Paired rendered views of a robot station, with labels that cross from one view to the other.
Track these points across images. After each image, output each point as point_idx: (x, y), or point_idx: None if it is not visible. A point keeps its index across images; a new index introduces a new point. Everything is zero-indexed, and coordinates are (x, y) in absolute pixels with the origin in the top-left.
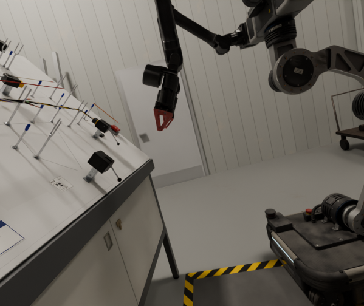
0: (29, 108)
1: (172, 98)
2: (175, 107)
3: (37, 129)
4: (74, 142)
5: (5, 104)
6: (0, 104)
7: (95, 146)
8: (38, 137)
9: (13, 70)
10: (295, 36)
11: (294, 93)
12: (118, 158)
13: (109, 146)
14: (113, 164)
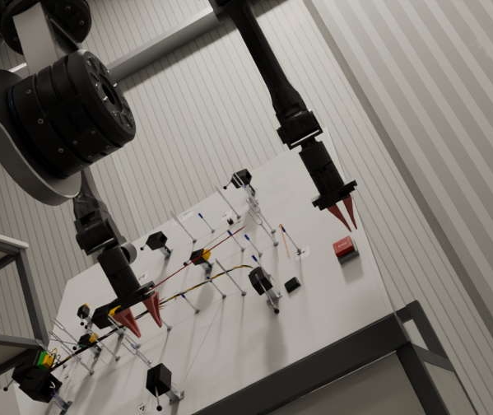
0: (215, 284)
1: (113, 288)
2: (318, 174)
3: (193, 323)
4: (220, 329)
5: (193, 293)
6: (188, 296)
7: (249, 326)
8: (182, 338)
9: (265, 198)
10: (4, 30)
11: (52, 205)
12: (272, 342)
13: (282, 314)
14: (240, 364)
